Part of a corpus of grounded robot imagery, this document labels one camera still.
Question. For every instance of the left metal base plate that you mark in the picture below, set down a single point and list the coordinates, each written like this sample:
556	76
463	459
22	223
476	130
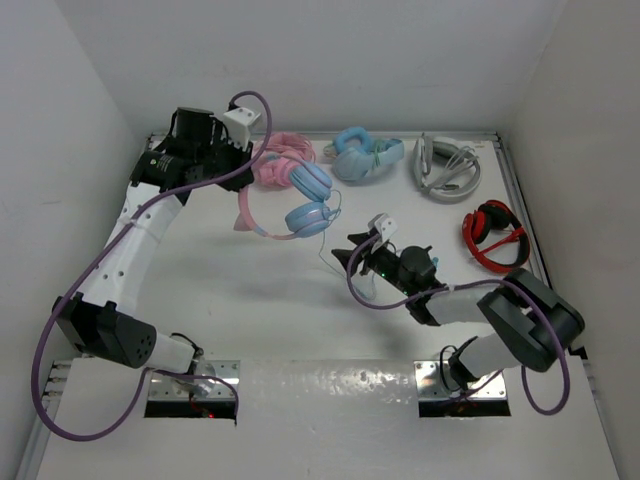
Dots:
207	380

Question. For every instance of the pink gaming headphones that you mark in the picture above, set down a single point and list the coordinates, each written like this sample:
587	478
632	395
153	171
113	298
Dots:
283	153

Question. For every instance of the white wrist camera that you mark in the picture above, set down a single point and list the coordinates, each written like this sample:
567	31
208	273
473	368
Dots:
384	225
240	123

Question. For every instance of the grey white headphones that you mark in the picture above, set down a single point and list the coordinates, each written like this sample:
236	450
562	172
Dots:
444	169

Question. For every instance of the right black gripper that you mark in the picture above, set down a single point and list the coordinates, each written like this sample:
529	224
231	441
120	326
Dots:
368	257

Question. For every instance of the red black headphones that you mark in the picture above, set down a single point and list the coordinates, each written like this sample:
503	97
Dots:
491	226

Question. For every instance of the light blue headphones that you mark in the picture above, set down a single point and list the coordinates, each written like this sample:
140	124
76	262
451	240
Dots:
355	154

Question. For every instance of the metal base plate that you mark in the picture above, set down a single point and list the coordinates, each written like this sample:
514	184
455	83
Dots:
207	380
435	384

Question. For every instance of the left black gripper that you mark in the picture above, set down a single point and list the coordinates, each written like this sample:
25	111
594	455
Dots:
221	140

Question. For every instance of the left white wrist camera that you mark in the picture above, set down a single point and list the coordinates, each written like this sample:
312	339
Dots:
240	123

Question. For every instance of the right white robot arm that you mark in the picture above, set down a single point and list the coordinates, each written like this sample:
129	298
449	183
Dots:
532	326

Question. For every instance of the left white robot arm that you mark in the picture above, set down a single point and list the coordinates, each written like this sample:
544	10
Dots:
99	319

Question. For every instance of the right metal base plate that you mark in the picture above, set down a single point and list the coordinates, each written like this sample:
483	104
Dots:
435	384

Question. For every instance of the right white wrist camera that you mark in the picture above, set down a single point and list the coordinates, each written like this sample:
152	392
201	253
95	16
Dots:
384	225

